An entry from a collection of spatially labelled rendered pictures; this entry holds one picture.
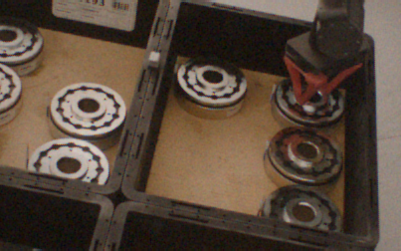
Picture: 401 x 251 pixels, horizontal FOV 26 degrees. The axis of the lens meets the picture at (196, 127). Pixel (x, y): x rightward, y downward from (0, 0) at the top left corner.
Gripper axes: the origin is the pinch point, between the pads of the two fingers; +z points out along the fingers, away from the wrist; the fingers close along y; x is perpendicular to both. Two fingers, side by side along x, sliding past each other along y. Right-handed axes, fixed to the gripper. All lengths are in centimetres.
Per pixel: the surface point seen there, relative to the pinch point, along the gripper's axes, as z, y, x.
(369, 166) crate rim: -5.6, -8.5, -17.5
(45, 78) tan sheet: 3.8, -29.3, 24.4
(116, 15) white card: -1.5, -16.2, 26.4
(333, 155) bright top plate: 1.3, -4.9, -9.9
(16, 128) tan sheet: 3.9, -37.7, 17.5
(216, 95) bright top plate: 0.9, -11.9, 7.2
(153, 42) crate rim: -6.0, -18.6, 14.3
